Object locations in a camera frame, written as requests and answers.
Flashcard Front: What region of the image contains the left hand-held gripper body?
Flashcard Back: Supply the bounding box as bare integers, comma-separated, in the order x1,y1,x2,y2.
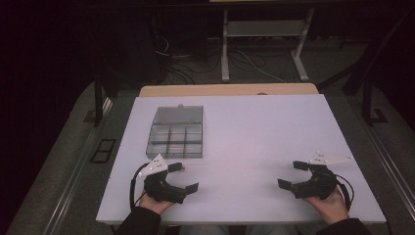
138,153,188,205

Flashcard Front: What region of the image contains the bundle of black floor cables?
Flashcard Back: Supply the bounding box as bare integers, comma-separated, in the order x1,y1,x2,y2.
153,32,226,86

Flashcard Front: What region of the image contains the light wooden table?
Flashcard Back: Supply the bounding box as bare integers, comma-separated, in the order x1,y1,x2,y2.
138,82,320,98

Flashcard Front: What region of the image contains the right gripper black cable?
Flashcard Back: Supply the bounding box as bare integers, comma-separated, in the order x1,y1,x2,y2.
335,173,355,212

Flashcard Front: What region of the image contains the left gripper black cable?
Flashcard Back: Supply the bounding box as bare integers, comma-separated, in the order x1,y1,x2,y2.
129,163,152,211

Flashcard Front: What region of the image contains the person's right hand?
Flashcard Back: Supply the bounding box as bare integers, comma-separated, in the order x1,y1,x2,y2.
302,187,350,226

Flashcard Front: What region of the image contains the person's left hand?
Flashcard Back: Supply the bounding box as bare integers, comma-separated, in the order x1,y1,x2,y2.
138,192,176,216

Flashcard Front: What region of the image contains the white floor cable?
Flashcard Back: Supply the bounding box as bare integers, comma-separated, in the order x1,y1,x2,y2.
244,49,288,84

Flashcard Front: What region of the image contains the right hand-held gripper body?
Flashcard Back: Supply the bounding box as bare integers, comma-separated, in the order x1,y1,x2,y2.
291,150,354,201

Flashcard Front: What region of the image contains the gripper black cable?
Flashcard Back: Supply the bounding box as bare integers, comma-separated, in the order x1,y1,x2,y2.
335,173,355,212
129,163,152,211

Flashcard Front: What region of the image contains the white metal stand frame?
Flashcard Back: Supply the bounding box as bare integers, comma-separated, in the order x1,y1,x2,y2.
220,7,316,83

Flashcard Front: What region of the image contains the metal floor rail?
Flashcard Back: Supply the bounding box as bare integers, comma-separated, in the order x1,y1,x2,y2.
350,97,415,213
43,97,114,235

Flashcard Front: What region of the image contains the clear plastic compartment box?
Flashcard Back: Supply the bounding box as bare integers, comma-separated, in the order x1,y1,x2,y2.
145,104,205,160

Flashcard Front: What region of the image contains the black metal stand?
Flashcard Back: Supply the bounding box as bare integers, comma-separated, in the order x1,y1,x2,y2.
342,8,415,127
93,72,114,128

